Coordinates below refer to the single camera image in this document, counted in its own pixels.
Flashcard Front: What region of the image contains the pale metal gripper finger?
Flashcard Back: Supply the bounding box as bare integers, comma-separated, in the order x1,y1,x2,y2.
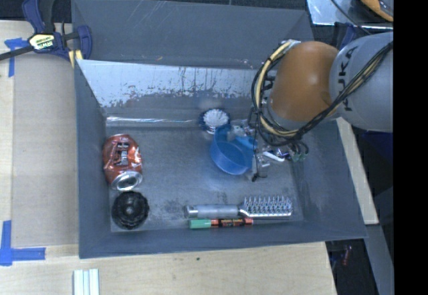
227,123,250,142
255,152,270,179

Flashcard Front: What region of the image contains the blue plastic cup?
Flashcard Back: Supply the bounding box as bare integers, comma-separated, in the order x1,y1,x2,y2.
209,124,259,176

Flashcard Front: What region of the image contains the white and blue round brush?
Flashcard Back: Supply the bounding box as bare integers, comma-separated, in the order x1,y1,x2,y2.
197,107,232,135

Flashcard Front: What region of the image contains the grey metal bin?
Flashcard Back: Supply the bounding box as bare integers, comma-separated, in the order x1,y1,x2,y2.
70,0,369,260

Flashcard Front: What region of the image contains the silver metal hairbrush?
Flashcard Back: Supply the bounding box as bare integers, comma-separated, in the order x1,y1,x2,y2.
183,195,294,220

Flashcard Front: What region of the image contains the green and orange marker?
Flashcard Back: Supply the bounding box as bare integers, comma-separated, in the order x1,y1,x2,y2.
187,217,254,230

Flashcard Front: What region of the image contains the crushed red drink can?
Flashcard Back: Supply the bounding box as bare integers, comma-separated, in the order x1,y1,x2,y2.
102,133,144,192

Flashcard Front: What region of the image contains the black round ribbed lid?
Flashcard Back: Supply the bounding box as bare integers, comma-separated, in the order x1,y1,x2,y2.
110,190,150,231

